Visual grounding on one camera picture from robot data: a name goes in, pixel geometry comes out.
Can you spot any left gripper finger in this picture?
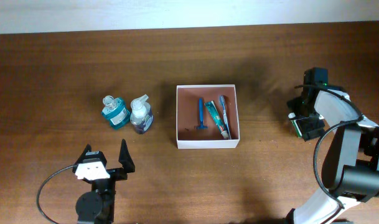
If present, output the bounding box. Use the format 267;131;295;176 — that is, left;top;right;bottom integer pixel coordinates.
74;144;91;165
118;139;135;173

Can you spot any purple foam soap pump bottle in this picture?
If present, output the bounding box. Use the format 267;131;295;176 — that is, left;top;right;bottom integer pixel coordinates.
130;94;154;134

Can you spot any green white soap packet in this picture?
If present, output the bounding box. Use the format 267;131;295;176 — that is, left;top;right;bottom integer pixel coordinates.
288;113;302;138

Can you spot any blue disposable razor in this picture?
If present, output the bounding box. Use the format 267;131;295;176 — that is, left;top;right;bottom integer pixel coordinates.
195;98;208;130

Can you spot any blue white toothbrush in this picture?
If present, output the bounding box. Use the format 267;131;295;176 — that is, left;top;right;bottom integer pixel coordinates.
218;95;232;139

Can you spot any teal toothpaste tube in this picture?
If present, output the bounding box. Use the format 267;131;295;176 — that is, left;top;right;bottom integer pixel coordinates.
205;101;229;140

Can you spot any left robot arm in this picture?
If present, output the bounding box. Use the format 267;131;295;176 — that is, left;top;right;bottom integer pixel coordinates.
73;140;135;224

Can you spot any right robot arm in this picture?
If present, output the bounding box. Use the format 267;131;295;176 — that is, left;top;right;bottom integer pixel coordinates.
284;67;379;224

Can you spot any teal mouthwash bottle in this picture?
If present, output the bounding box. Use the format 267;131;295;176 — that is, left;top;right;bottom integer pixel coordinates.
101;95;131;129

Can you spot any white box pink interior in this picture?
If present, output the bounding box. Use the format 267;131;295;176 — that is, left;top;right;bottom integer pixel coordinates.
176;85;240;149

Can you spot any left black cable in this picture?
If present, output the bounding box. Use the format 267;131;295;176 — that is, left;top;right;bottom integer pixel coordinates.
35;164;77;224

